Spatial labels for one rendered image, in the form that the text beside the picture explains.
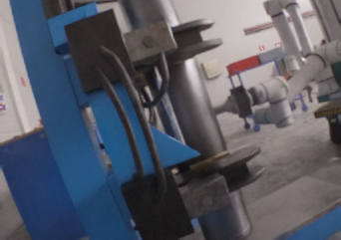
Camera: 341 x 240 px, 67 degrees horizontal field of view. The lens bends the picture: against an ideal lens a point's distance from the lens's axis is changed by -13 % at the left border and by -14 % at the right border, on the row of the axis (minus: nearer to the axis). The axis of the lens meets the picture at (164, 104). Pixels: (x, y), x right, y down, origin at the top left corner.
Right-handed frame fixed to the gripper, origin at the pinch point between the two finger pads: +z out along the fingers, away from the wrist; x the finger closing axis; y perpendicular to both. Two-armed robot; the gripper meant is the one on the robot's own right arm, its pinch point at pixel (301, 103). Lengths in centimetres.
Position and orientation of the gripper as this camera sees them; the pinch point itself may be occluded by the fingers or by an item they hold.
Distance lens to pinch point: 196.5
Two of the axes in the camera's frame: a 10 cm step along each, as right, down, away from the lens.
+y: 8.1, 1.3, 5.8
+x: -5.8, 3.4, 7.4
